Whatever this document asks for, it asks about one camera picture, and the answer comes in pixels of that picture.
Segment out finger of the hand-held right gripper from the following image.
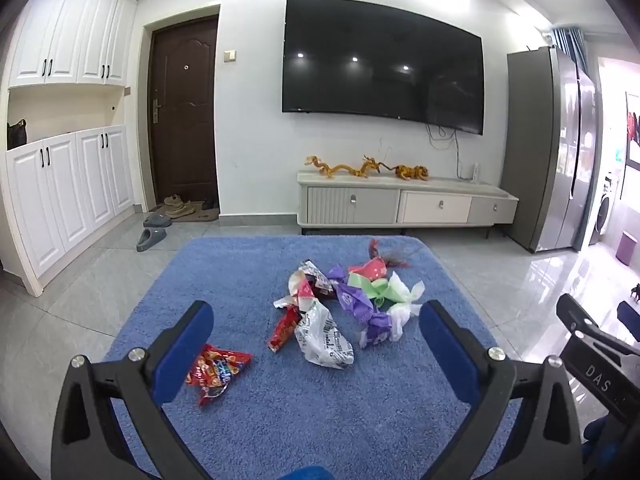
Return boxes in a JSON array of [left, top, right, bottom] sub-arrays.
[[556, 292, 640, 417]]

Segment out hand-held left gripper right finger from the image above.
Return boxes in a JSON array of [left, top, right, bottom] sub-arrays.
[[419, 300, 586, 480]]

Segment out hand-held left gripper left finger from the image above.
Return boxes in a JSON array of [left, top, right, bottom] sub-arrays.
[[51, 300, 216, 480]]

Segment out red and white snack wrapper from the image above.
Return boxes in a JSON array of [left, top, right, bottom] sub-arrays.
[[267, 272, 323, 353]]

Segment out purple plastic wrapper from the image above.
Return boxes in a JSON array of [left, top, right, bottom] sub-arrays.
[[327, 265, 375, 320], [359, 310, 395, 352]]

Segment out pink plastic wrapper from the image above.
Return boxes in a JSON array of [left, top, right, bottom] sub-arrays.
[[347, 257, 388, 281]]

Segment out person's right hand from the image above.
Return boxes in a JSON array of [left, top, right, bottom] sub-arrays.
[[582, 417, 622, 448]]

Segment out red colourful candy packet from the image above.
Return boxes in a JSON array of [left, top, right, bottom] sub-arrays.
[[185, 343, 253, 408]]

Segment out clear white plastic wrapper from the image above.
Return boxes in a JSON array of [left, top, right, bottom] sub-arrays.
[[386, 271, 426, 342]]

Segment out green plastic wrapper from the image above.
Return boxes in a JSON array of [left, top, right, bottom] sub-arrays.
[[347, 272, 396, 308]]

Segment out reddish clear plastic wrapper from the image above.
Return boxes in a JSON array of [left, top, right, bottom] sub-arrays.
[[367, 239, 413, 268]]

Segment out purple stool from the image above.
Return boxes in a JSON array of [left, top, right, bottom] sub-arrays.
[[615, 230, 640, 266]]

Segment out white printed plastic bag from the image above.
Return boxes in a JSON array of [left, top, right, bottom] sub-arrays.
[[294, 299, 356, 370]]

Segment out blue fluffy mat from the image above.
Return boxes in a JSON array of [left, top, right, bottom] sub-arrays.
[[102, 235, 526, 480]]

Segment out pair of beige shoes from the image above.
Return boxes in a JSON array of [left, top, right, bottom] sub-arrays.
[[164, 194, 195, 218]]

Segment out dark brown snack wrapper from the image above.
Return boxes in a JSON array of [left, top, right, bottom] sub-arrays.
[[298, 260, 337, 301]]

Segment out grey white television cabinet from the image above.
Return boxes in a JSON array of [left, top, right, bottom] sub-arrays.
[[297, 170, 519, 241]]

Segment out white washing machine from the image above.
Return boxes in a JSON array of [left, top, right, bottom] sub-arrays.
[[592, 172, 623, 246]]

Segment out golden tiger figurine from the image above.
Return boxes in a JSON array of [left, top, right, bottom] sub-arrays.
[[392, 165, 431, 182]]

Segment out short golden dragon figurine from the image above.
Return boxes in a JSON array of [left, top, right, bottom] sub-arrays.
[[357, 155, 396, 178]]

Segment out long golden dragon figurine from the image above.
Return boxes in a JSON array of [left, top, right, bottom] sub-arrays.
[[306, 156, 362, 180]]

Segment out grey refrigerator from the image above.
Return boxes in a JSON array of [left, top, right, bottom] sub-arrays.
[[500, 46, 601, 254]]

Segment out dark brown entrance door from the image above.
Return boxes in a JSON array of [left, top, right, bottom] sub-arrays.
[[149, 15, 221, 211]]

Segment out black bag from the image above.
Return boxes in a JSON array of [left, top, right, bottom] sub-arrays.
[[6, 120, 28, 151]]

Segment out blue curtain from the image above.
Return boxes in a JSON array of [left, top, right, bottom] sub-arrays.
[[550, 27, 586, 68]]

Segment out television cable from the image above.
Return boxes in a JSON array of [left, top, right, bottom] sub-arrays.
[[425, 122, 462, 181]]

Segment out framed wall picture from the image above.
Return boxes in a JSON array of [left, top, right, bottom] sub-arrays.
[[625, 91, 640, 168]]

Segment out black wall television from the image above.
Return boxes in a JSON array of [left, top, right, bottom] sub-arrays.
[[281, 0, 486, 136]]

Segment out white wall cabinet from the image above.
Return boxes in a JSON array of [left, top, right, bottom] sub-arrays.
[[9, 0, 138, 88]]

